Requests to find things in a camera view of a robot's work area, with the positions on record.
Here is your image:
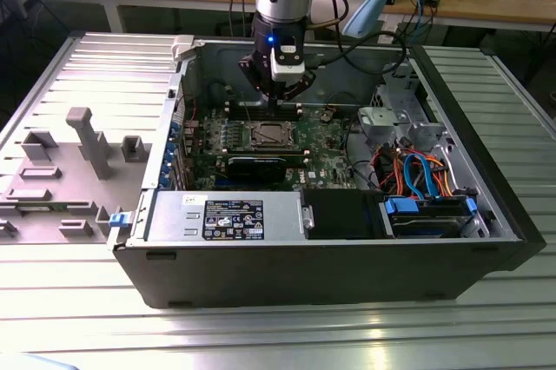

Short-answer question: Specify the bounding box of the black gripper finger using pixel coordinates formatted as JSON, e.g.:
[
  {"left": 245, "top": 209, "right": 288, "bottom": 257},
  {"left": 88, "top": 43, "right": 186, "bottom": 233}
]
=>
[
  {"left": 237, "top": 55, "right": 277, "bottom": 107},
  {"left": 277, "top": 72, "right": 316, "bottom": 106}
]

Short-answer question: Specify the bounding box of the metal wire locking lever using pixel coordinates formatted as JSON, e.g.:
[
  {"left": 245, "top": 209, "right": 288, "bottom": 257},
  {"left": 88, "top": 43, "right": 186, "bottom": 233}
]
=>
[{"left": 240, "top": 91, "right": 253, "bottom": 124}]

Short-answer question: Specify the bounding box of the silver CPU plate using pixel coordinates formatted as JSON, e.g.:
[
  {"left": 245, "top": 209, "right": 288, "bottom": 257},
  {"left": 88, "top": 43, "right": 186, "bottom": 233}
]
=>
[{"left": 259, "top": 124, "right": 290, "bottom": 144}]

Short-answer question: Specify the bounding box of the metal socket cover frame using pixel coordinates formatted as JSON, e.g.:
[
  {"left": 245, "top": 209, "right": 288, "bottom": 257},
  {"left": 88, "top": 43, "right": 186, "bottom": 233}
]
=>
[{"left": 247, "top": 121, "right": 300, "bottom": 147}]

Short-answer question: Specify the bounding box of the black RAM slot bank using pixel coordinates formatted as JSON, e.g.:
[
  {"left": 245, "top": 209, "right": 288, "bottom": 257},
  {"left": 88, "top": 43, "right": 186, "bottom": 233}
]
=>
[
  {"left": 190, "top": 147, "right": 308, "bottom": 158},
  {"left": 226, "top": 100, "right": 303, "bottom": 122}
]

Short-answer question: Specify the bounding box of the CPU socket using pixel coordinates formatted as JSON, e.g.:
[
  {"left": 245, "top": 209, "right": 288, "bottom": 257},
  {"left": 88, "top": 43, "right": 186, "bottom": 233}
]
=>
[{"left": 242, "top": 120, "right": 301, "bottom": 149}]

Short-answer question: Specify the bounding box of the grey case latch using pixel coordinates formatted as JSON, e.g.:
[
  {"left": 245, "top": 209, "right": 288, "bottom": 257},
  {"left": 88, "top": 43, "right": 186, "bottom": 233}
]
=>
[{"left": 170, "top": 34, "right": 196, "bottom": 63}]

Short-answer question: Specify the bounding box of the green motherboard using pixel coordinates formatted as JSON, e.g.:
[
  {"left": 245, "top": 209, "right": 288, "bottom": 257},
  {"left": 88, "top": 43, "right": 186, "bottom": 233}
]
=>
[{"left": 182, "top": 104, "right": 370, "bottom": 191}]

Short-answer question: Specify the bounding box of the black graphics card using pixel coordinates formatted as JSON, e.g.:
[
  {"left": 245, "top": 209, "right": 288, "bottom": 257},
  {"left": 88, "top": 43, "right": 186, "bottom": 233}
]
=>
[{"left": 225, "top": 153, "right": 288, "bottom": 184}]

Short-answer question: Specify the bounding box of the metal drive cage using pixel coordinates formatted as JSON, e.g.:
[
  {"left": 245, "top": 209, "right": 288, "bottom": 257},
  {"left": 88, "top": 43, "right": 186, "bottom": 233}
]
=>
[{"left": 368, "top": 61, "right": 448, "bottom": 145}]

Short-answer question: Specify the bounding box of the silver power supply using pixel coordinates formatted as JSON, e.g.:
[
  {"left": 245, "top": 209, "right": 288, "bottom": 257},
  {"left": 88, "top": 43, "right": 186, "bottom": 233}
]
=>
[{"left": 145, "top": 190, "right": 305, "bottom": 243}]

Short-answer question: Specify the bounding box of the hard disk in blue carrier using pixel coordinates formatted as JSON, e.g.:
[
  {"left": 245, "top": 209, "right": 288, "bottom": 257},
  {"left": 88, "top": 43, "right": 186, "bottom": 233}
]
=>
[{"left": 380, "top": 195, "right": 479, "bottom": 240}]

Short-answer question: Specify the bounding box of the black PC case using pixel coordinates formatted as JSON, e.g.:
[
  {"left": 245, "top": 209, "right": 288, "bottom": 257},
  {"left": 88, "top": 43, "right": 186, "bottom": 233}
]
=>
[{"left": 111, "top": 35, "right": 547, "bottom": 310}]

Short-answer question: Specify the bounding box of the grey parts rack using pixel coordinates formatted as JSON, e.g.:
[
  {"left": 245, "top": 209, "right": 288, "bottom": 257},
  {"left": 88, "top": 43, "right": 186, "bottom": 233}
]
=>
[{"left": 0, "top": 107, "right": 153, "bottom": 245}]

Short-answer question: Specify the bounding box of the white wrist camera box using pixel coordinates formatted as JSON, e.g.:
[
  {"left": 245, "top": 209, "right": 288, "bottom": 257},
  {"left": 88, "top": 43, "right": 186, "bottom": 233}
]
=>
[{"left": 269, "top": 43, "right": 305, "bottom": 83}]

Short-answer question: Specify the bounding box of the metal cage bracket plate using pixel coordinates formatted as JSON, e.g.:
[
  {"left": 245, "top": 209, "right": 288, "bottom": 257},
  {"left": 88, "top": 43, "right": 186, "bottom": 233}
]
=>
[{"left": 356, "top": 105, "right": 412, "bottom": 136}]

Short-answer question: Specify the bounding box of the red orange wire bundle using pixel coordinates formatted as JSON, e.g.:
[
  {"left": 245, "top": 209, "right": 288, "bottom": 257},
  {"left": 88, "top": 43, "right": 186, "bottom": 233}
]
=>
[{"left": 372, "top": 147, "right": 406, "bottom": 194}]

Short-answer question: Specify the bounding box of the blue data wire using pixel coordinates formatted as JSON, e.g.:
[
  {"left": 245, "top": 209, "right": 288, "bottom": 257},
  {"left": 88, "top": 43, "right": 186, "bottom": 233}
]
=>
[{"left": 402, "top": 153, "right": 438, "bottom": 202}]

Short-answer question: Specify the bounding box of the orange data wire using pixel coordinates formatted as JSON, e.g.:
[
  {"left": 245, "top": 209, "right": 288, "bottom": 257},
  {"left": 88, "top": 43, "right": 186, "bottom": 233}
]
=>
[{"left": 427, "top": 155, "right": 455, "bottom": 200}]

